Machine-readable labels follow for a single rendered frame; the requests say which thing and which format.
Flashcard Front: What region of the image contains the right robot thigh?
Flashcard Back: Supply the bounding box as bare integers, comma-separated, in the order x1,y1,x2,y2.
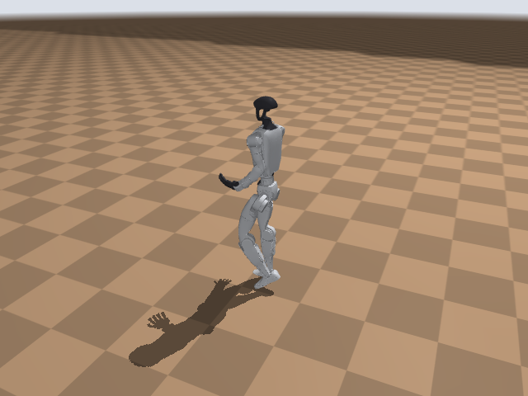
257,188,280,241

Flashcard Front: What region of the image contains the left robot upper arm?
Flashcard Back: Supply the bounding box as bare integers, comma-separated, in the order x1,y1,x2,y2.
247,132,265,176

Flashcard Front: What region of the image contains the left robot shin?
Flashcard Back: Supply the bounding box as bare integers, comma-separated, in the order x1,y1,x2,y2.
238,238,270,278

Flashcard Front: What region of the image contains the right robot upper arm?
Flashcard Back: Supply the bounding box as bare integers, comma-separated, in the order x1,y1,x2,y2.
275,124,285,138

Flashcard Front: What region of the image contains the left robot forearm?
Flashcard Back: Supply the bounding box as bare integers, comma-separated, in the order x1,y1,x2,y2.
233,167,262,191

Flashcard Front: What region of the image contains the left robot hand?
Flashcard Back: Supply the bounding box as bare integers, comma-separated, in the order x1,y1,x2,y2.
219,173,239,190

